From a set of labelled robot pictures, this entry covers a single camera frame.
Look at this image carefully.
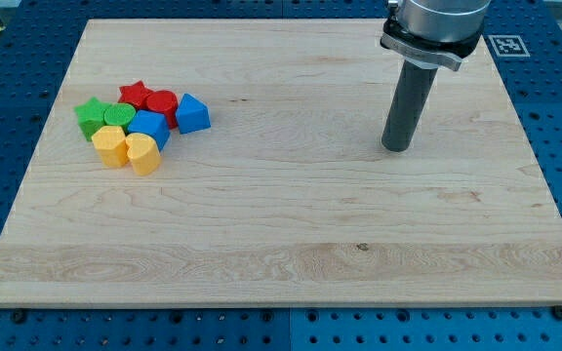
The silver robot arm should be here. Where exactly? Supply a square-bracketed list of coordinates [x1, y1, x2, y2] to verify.
[381, 0, 490, 71]

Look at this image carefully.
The blue cube block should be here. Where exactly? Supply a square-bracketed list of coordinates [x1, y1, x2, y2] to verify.
[127, 110, 170, 151]

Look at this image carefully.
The red star block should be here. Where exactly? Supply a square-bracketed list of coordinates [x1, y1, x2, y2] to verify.
[118, 81, 154, 110]

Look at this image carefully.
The green circle block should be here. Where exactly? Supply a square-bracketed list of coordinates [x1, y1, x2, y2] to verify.
[103, 102, 137, 135]

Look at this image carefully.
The green star block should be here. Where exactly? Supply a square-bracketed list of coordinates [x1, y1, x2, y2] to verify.
[73, 97, 111, 141]

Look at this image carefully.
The wooden board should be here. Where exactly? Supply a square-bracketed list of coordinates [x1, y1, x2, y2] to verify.
[0, 19, 562, 309]

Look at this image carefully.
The blue triangle block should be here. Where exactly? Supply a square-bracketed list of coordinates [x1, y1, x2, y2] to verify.
[176, 94, 211, 134]

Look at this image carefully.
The yellow heart block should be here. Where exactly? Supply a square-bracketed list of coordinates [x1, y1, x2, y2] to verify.
[126, 133, 161, 176]

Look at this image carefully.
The red cylinder block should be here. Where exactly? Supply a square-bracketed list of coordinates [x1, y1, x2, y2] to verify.
[145, 90, 179, 129]

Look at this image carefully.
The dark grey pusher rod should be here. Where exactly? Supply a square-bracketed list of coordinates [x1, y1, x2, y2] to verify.
[381, 60, 437, 152]

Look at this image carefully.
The yellow hexagon block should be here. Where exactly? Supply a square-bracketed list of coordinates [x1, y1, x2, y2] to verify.
[91, 126, 129, 168]

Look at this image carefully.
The white fiducial marker tag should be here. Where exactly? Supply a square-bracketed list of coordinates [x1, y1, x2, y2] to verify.
[488, 34, 530, 58]

